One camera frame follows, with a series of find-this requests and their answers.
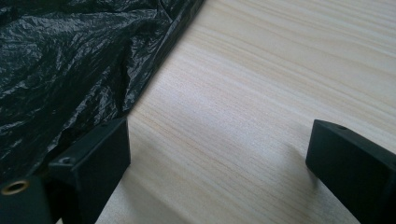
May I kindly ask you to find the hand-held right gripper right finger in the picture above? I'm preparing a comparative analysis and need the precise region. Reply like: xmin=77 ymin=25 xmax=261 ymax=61
xmin=304 ymin=119 xmax=396 ymax=224

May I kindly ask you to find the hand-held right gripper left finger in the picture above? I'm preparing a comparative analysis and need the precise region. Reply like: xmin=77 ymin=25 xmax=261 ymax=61
xmin=48 ymin=117 xmax=132 ymax=224

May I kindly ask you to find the black plastic garbage bag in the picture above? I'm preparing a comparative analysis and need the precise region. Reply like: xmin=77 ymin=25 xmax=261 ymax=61
xmin=0 ymin=0 xmax=206 ymax=185

